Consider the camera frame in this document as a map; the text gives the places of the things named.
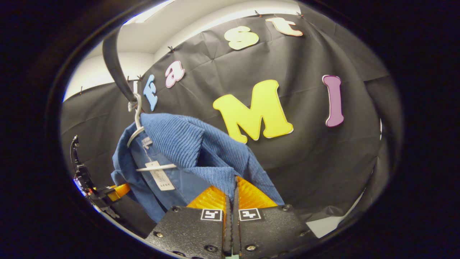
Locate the black clothes rack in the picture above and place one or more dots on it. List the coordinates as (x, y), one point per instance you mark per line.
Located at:
(113, 64)

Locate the white clothes hanger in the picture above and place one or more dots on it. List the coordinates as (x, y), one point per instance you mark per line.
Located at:
(137, 120)

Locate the black backdrop cloth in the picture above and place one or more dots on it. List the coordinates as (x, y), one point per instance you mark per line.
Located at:
(305, 162)

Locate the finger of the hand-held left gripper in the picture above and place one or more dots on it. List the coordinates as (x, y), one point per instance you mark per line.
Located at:
(118, 190)

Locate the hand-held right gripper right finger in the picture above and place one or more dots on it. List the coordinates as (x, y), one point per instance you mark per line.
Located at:
(273, 226)

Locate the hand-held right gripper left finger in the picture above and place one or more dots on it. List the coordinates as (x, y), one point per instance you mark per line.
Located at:
(187, 226)

